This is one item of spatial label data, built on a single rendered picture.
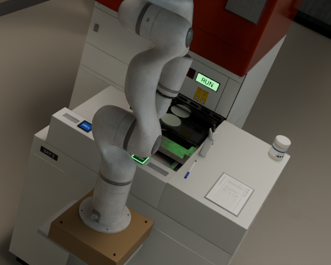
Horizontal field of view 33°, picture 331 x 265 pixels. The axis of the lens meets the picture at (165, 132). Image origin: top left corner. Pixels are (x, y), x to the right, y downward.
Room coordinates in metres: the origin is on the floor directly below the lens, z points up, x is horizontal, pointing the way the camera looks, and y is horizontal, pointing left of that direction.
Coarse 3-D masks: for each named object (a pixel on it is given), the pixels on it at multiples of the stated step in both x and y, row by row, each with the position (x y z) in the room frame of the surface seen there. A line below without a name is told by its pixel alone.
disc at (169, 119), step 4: (164, 116) 2.24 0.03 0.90; (168, 116) 2.25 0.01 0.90; (172, 116) 2.26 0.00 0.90; (176, 116) 2.28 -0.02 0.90; (164, 120) 2.20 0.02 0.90; (168, 120) 2.22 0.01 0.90; (172, 120) 2.23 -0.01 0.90; (176, 120) 2.24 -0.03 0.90; (180, 120) 2.25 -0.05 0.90; (168, 124) 2.19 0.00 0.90; (172, 124) 2.20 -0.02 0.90; (176, 124) 2.21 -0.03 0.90; (180, 124) 2.22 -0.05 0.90
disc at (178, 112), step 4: (172, 108) 2.33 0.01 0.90; (176, 108) 2.34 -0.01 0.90; (180, 108) 2.36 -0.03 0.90; (172, 112) 2.30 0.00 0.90; (176, 112) 2.31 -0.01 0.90; (180, 112) 2.33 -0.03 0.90; (184, 112) 2.34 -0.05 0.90; (188, 112) 2.35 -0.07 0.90; (180, 116) 2.29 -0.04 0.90; (184, 116) 2.30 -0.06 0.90; (188, 116) 2.32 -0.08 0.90
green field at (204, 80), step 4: (200, 76) 2.34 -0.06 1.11; (204, 76) 2.34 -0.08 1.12; (196, 80) 2.35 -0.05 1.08; (200, 80) 2.34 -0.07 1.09; (204, 80) 2.34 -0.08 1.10; (208, 80) 2.33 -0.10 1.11; (212, 80) 2.33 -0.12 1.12; (204, 84) 2.34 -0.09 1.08; (208, 84) 2.33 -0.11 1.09; (212, 84) 2.33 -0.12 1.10; (216, 84) 2.32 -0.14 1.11; (212, 88) 2.32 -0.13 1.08; (216, 88) 2.32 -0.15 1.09
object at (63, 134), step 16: (64, 112) 1.89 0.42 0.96; (64, 128) 1.82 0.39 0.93; (64, 144) 1.82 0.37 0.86; (80, 144) 1.80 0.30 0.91; (80, 160) 1.79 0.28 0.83; (96, 160) 1.78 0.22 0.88; (144, 176) 1.72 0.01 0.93; (160, 176) 1.72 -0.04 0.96; (144, 192) 1.71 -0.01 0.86; (160, 192) 1.70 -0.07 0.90
